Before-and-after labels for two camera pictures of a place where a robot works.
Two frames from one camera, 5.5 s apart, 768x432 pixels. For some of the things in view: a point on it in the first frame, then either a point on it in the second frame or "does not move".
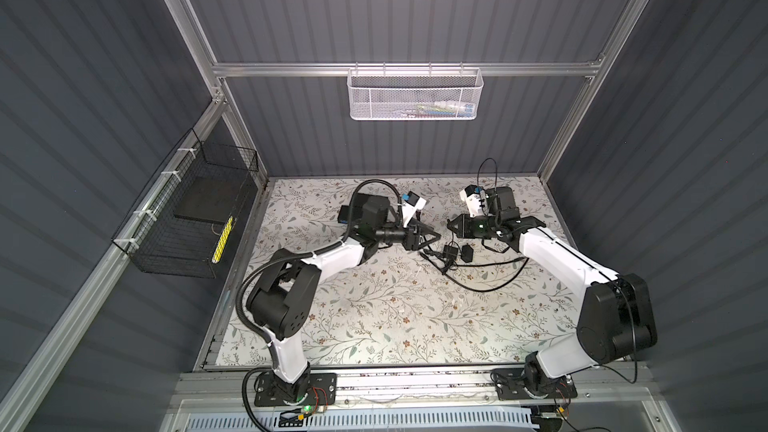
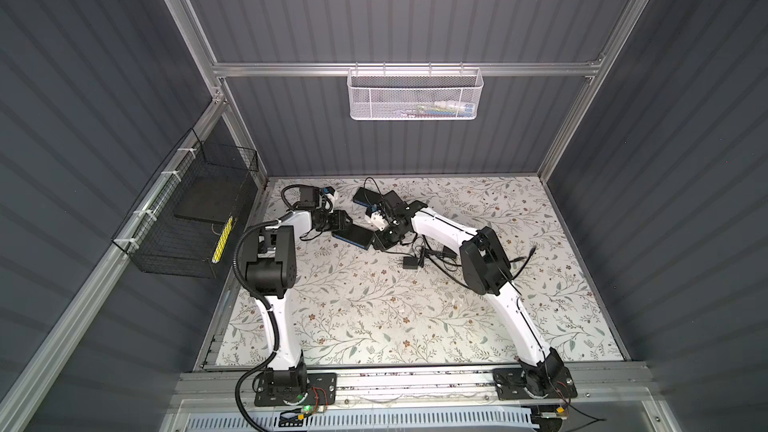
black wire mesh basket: (186, 220) does not move
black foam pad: (211, 198) does not move
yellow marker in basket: (224, 236) does not move
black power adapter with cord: (451, 250) → (410, 262)
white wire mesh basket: (407, 94) does not move
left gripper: (412, 243) → (338, 217)
